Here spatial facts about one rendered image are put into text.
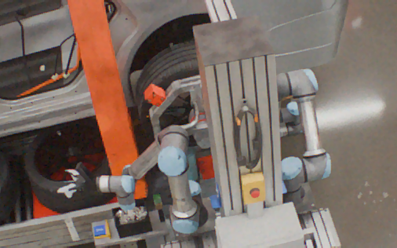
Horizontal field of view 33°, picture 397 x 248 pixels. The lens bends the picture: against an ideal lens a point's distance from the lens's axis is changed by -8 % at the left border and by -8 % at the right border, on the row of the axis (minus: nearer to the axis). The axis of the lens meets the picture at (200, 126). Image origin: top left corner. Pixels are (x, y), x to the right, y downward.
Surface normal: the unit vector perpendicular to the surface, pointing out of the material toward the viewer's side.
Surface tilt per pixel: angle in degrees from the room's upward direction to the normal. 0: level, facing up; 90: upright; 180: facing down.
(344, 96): 0
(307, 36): 90
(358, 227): 0
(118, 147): 90
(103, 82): 90
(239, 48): 0
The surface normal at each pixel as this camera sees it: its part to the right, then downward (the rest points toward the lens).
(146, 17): 0.20, 0.66
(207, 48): -0.11, -0.72
